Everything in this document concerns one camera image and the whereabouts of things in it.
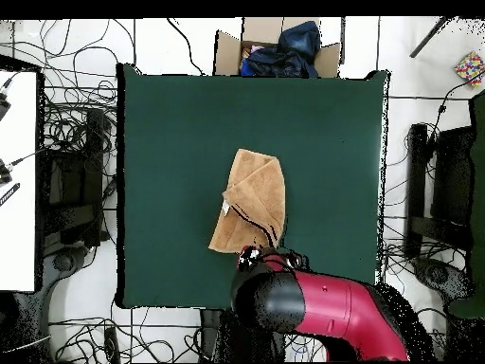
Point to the black ridged strip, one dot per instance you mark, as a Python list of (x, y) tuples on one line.
[(9, 194)]

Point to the dark green table cloth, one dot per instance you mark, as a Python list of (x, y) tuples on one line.
[(170, 151)]

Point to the brown cardboard box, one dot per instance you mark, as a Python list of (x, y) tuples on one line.
[(227, 53)]

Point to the grey metal rod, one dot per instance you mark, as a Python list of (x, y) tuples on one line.
[(430, 38)]

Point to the dark green side cloth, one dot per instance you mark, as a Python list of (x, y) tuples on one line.
[(479, 189)]

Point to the dark blue clothing pile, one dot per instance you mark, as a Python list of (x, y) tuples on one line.
[(295, 41)]

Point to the orange terry towel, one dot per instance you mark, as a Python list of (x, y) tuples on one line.
[(254, 189)]

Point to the black desk device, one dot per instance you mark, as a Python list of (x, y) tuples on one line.
[(3, 174), (3, 106)]

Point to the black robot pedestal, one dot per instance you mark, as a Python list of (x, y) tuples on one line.
[(212, 333)]

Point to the black pedestal foot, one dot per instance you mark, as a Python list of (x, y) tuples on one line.
[(435, 273), (64, 262)]

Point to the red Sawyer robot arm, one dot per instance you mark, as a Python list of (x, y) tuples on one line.
[(333, 307)]

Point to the black power strip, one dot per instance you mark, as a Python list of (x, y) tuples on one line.
[(111, 345)]

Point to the white desk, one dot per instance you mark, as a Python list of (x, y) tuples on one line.
[(19, 227)]

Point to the black frame stand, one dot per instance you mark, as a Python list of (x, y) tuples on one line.
[(416, 170), (94, 132)]

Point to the multicoloured patterned item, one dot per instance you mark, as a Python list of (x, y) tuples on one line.
[(470, 66)]

